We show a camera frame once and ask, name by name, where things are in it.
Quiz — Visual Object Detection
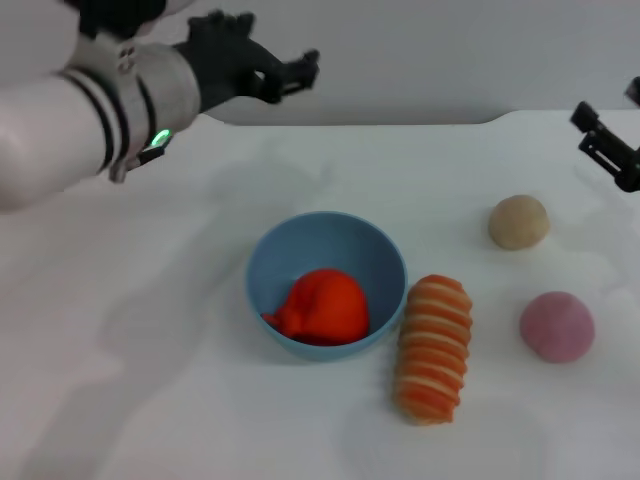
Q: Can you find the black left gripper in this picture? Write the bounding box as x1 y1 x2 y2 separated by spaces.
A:
172 10 322 116

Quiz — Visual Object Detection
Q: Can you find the orange white striped bread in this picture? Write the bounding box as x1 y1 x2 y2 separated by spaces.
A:
392 273 474 427

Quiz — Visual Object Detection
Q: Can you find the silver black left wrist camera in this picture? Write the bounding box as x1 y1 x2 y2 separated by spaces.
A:
74 0 169 39

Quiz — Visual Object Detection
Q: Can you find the orange toy fruit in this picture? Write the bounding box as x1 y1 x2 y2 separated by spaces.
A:
260 268 371 348

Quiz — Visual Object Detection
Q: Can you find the left arm cable with plug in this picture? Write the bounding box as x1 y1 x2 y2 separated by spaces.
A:
108 141 169 184

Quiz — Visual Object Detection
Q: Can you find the beige round bun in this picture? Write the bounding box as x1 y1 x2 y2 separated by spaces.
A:
488 194 550 251

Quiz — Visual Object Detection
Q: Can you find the blue bowl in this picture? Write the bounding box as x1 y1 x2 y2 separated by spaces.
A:
243 210 409 363

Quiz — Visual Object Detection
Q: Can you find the pink round bun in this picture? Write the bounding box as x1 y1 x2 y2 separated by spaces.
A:
518 290 597 364

